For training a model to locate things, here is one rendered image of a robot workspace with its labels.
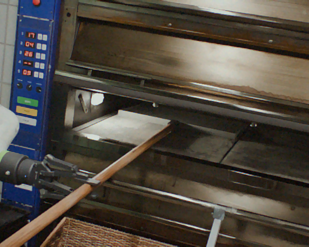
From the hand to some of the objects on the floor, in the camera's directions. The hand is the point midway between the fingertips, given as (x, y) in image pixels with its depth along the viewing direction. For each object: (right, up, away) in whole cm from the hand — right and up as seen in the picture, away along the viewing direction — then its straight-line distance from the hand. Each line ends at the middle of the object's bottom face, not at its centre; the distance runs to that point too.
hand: (87, 187), depth 163 cm
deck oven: (+72, -99, +153) cm, 196 cm away
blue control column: (-20, -80, +177) cm, 195 cm away
